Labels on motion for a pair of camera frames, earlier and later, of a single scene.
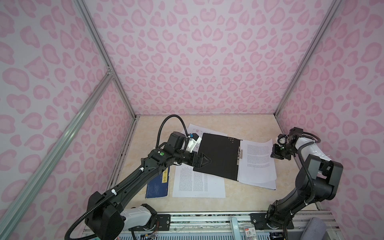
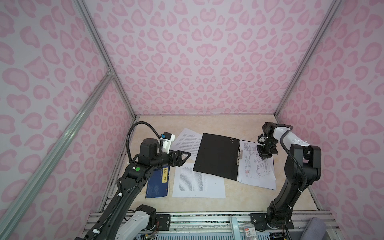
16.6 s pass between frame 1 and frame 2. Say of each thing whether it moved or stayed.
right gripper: moved
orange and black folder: stayed
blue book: stayed
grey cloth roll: stayed
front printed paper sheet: stayed
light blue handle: stayed
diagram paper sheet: moved
